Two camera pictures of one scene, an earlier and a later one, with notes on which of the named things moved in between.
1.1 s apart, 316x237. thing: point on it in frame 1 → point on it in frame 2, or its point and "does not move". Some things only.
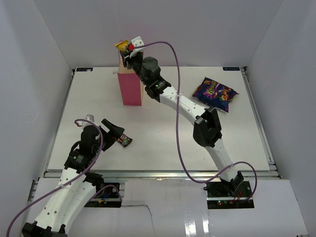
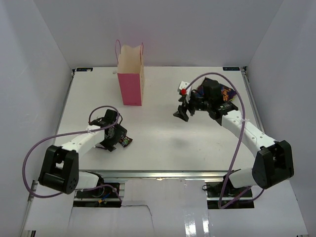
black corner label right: [231, 68] does not move
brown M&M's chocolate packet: [124, 140] does not move
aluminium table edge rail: [172, 174] does not move
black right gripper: [128, 60] → [182, 109]
